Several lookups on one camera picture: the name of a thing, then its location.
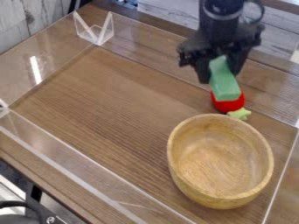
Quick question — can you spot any clear acrylic corner bracket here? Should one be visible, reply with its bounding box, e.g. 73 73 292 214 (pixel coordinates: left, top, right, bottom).
72 12 114 46

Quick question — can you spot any red knitted strawberry toy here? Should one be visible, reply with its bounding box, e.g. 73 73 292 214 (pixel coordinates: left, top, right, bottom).
209 92 250 121

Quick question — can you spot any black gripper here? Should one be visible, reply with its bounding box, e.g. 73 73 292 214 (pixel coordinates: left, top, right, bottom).
177 5 265 84

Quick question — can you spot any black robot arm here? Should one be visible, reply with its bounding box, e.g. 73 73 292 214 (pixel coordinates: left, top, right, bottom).
176 0 265 84

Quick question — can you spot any green rectangular block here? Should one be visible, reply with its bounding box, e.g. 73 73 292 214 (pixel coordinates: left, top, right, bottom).
209 56 240 102

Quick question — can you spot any brown wooden bowl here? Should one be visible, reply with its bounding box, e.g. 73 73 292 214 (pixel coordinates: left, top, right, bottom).
166 114 274 209

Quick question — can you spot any black cable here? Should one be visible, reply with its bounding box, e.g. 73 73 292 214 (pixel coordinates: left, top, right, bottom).
0 200 33 214

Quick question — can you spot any black table clamp mount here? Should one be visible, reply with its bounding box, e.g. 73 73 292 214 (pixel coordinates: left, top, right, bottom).
25 185 68 224

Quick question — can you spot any clear acrylic tray wall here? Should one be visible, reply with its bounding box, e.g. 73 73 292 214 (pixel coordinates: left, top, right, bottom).
0 100 194 224

